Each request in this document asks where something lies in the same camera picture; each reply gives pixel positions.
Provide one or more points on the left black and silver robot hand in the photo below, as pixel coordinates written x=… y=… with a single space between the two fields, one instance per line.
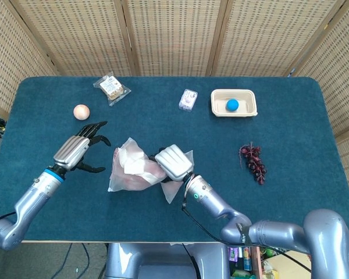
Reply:
x=71 y=151

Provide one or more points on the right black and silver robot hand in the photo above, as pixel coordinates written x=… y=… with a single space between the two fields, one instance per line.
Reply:
x=174 y=162

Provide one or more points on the translucent plastic bag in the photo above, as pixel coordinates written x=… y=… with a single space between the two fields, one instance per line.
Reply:
x=119 y=183

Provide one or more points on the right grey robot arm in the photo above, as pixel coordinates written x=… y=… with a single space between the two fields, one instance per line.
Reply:
x=279 y=232

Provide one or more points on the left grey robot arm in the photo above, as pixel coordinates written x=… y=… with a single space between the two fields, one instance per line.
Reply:
x=32 y=200

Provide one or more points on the peach coloured ball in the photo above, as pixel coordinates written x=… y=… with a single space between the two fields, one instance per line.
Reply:
x=81 y=112

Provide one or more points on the small purple white box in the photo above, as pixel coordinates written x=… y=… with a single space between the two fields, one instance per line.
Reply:
x=188 y=99

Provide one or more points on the blue carpet table mat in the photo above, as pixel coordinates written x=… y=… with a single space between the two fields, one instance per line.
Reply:
x=133 y=221

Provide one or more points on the clear wrapped snack packet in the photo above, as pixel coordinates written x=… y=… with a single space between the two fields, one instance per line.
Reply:
x=112 y=87

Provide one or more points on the dark purple grape bunch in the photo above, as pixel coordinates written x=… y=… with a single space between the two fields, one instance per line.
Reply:
x=254 y=164

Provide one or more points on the blue ball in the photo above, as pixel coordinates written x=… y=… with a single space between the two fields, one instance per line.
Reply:
x=232 y=105

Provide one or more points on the beige food tray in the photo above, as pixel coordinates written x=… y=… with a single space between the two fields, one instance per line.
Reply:
x=247 y=100

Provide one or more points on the grey robot torso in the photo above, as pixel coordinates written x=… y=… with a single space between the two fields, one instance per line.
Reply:
x=151 y=261

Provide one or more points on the purple packaged item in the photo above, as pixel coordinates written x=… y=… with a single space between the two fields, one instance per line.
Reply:
x=233 y=253

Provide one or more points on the woven folding screen panel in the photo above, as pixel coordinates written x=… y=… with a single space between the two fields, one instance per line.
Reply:
x=8 y=58
x=267 y=37
x=340 y=87
x=174 y=35
x=75 y=35

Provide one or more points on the blue labelled bottle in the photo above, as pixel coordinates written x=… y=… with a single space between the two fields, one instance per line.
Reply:
x=246 y=257

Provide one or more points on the tan paper envelope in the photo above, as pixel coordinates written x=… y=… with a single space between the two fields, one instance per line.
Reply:
x=288 y=267

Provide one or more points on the brown wooden post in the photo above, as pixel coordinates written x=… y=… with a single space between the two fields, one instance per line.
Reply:
x=256 y=264

